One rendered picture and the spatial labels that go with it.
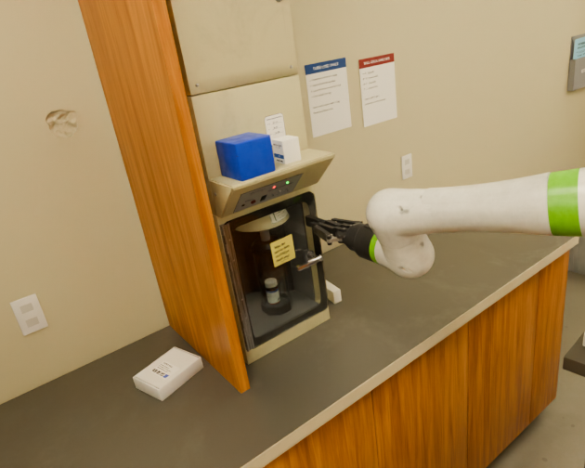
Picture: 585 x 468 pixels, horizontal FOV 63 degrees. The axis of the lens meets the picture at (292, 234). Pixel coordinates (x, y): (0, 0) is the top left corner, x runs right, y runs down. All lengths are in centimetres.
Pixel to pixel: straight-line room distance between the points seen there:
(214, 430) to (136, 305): 60
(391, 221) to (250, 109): 48
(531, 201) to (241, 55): 74
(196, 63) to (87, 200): 60
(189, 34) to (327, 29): 89
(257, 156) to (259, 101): 18
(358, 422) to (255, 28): 108
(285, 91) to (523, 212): 69
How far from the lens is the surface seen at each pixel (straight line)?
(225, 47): 122
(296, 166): 121
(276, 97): 130
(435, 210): 96
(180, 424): 134
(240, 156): 112
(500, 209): 93
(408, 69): 231
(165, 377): 144
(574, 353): 149
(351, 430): 145
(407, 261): 107
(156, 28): 106
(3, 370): 170
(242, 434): 126
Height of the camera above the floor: 181
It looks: 23 degrees down
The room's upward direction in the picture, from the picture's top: 9 degrees counter-clockwise
